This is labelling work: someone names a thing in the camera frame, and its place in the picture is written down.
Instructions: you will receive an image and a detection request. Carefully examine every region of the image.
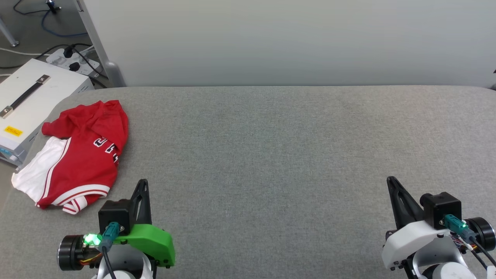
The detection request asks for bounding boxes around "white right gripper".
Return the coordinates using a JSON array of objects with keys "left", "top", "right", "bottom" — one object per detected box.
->
[{"left": 382, "top": 176, "right": 496, "bottom": 270}]

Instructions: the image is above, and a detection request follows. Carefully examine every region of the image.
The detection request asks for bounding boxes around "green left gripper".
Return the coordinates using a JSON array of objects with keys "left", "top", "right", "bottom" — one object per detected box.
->
[{"left": 58, "top": 179, "right": 176, "bottom": 271}]

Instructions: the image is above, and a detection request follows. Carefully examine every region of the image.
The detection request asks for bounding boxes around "red and white basketball jersey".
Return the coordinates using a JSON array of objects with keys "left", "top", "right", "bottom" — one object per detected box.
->
[{"left": 12, "top": 100, "right": 129, "bottom": 215}]

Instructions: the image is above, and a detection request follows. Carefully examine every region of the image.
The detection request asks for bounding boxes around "white power strip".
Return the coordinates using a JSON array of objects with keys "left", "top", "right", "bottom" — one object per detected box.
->
[{"left": 46, "top": 46, "right": 100, "bottom": 76}]

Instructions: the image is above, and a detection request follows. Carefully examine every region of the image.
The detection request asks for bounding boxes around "grey metal furniture leg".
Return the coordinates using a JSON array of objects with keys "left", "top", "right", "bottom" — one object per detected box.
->
[{"left": 0, "top": 17, "right": 19, "bottom": 47}]

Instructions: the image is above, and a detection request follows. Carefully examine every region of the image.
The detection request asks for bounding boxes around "black left camera cable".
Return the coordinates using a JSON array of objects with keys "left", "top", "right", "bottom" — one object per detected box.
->
[{"left": 100, "top": 222, "right": 121, "bottom": 279}]

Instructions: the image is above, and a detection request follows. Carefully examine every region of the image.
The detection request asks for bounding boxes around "black camera cable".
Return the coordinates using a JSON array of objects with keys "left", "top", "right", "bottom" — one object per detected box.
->
[
  {"left": 443, "top": 214, "right": 496, "bottom": 269},
  {"left": 100, "top": 222, "right": 121, "bottom": 279}
]

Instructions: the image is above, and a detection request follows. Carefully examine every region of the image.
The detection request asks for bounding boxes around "black right camera cable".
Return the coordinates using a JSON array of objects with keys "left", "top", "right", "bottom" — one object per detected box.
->
[{"left": 443, "top": 214, "right": 496, "bottom": 269}]

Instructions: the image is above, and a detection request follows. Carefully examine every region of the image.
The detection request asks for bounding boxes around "black power cable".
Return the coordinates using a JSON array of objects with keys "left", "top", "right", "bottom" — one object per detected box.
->
[{"left": 35, "top": 43, "right": 109, "bottom": 89}]

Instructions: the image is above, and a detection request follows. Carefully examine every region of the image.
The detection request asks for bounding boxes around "white equipment case black handle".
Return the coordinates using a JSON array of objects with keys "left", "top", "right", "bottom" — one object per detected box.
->
[{"left": 0, "top": 59, "right": 95, "bottom": 166}]

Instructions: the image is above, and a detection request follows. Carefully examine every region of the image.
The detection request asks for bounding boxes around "grey metal partition post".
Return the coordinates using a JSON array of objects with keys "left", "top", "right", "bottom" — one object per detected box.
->
[{"left": 76, "top": 0, "right": 127, "bottom": 88}]

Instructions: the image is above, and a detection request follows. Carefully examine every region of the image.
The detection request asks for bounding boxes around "blue floor cable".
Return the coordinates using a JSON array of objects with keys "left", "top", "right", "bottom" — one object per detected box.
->
[{"left": 41, "top": 10, "right": 90, "bottom": 38}]

